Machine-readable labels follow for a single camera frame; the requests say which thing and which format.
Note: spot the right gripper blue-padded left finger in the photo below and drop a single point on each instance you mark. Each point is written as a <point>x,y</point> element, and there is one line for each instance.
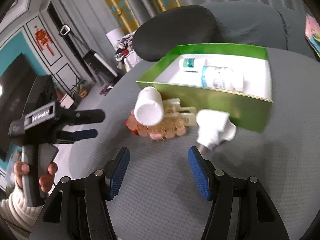
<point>116,172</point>

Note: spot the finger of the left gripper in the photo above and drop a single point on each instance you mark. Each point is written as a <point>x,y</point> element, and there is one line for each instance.
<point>71,117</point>
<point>66,137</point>

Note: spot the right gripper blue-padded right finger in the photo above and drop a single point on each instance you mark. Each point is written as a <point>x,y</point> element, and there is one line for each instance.
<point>203,174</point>

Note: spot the amber translucent hair claw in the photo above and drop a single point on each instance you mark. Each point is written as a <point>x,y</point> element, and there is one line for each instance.
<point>168,128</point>

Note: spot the white bottle blue label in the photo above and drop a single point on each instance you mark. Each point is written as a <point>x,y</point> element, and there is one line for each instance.
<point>224,78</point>

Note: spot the white bottle green label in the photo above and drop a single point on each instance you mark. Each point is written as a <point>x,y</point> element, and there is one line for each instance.
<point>192,65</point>

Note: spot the plain white pill bottle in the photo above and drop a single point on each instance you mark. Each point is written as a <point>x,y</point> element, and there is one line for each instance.
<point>149,109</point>

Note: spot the white sleeved left forearm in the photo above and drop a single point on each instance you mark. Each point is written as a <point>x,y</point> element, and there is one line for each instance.
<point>18,216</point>

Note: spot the potted plant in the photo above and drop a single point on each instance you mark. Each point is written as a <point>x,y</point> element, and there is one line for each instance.
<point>80,90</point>

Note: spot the pink orange-capped tube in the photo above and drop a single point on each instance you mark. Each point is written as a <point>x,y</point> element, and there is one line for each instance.
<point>132,123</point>

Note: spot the white plug adapter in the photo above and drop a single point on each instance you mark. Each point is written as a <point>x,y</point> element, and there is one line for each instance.
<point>215,127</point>

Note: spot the black television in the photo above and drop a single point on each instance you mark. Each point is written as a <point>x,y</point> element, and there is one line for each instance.
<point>16,83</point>

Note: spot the upright vacuum cleaner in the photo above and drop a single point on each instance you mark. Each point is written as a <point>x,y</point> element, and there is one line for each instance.
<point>92,58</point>

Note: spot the cream plastic hair clip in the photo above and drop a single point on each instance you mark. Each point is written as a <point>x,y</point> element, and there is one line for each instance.
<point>173,109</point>

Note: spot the green cardboard box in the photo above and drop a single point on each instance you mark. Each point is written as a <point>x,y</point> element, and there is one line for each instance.
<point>249,109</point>

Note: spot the pile of clothes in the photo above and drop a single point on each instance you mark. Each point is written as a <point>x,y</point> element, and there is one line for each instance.
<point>125,54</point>

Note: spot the red chinese knot decoration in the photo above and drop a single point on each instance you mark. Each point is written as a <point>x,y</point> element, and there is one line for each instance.
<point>43,39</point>

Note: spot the black round cushion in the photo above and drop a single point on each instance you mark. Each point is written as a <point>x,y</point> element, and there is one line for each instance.
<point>191,24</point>

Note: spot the colourful cartoon cloth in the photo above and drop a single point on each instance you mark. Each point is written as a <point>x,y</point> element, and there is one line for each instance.
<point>312,33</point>

